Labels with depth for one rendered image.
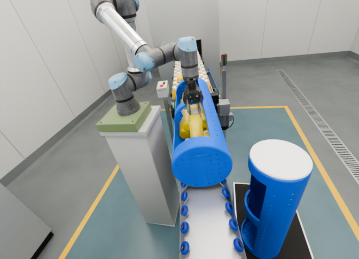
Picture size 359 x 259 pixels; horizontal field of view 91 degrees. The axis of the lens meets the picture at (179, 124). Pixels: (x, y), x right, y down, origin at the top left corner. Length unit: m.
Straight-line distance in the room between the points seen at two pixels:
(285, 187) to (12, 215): 1.96
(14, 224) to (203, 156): 1.71
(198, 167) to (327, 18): 5.58
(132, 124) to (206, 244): 0.69
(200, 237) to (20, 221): 1.62
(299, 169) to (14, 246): 2.13
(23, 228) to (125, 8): 1.90
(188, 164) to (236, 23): 5.00
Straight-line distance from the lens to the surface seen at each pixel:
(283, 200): 1.07
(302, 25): 5.92
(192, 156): 0.80
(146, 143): 1.14
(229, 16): 5.55
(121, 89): 1.11
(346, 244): 2.14
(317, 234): 2.09
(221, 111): 1.87
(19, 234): 2.17
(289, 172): 0.98
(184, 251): 0.82
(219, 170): 0.88
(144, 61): 0.74
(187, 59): 0.76
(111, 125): 1.14
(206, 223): 0.90
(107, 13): 0.94
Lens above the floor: 1.74
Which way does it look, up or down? 34 degrees down
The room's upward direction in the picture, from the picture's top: 10 degrees counter-clockwise
